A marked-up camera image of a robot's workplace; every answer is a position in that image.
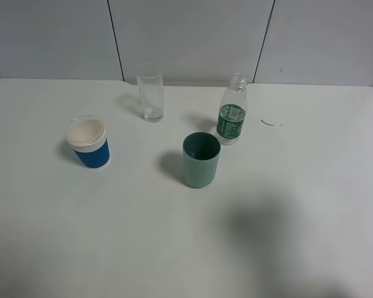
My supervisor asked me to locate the teal plastic cup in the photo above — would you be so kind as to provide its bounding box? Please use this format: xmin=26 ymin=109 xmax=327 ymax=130
xmin=182 ymin=132 xmax=221 ymax=188

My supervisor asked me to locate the clear bottle with green label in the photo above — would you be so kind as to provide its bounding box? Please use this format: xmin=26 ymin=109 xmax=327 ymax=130
xmin=216 ymin=73 xmax=247 ymax=145

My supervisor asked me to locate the tall clear glass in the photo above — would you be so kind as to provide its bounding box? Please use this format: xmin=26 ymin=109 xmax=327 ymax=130
xmin=136 ymin=63 xmax=164 ymax=122

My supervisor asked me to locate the blue paper cup white lid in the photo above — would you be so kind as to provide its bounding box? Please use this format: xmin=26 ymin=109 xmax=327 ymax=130
xmin=64 ymin=115 xmax=110 ymax=169

